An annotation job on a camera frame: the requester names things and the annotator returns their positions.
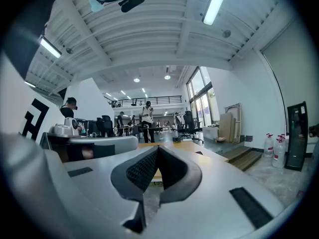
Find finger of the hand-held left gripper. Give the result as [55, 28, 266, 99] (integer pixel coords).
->
[69, 135, 139, 156]

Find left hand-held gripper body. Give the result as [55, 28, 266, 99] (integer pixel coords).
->
[39, 131, 116, 163]

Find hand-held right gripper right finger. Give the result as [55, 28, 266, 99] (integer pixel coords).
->
[146, 144, 285, 239]

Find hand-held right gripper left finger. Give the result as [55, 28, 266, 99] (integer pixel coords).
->
[62, 144, 160, 239]

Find black office chair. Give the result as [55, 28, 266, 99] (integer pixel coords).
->
[182, 111, 204, 142]
[96, 115, 116, 137]

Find white pot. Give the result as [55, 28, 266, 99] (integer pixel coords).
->
[53, 123, 71, 135]

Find wooden pallet steps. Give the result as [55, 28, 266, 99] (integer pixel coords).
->
[221, 145, 263, 172]

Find black balcony railing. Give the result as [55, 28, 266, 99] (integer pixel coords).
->
[111, 95, 182, 107]

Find white low cabinet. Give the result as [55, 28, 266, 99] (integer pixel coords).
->
[202, 125, 220, 139]

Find leaning brown boards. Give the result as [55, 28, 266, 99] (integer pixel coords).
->
[218, 113, 236, 142]

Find clear water bottle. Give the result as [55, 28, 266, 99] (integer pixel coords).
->
[263, 133, 275, 158]
[272, 135, 287, 169]

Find tall glass window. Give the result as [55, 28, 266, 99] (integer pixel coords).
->
[186, 66, 220, 134]

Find person's blue face mask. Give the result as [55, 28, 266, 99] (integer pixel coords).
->
[88, 0, 105, 12]

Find person's black shirt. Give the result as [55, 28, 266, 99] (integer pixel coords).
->
[0, 0, 63, 81]

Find long ceiling light tube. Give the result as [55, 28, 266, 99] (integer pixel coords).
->
[202, 0, 230, 26]

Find wooden canvas frame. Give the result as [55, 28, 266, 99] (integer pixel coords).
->
[224, 103, 242, 143]

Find black head-worn camera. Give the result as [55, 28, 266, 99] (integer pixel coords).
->
[118, 0, 146, 13]

